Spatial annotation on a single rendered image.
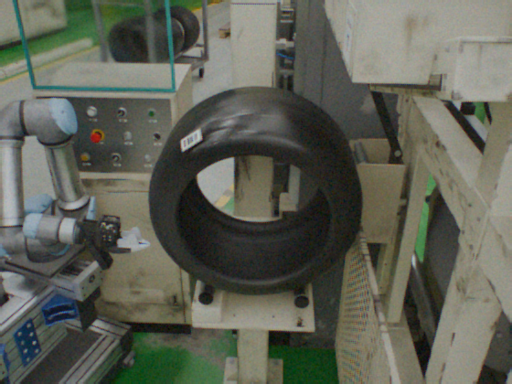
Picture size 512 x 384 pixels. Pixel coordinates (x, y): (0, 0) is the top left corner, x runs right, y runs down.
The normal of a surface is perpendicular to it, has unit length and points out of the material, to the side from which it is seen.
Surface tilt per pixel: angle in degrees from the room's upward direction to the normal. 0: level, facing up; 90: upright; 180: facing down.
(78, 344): 0
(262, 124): 43
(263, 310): 0
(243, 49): 90
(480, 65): 72
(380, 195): 90
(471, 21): 90
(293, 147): 80
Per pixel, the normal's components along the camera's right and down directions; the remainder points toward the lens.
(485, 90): -0.04, 0.22
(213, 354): 0.00, -0.86
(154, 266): -0.05, 0.51
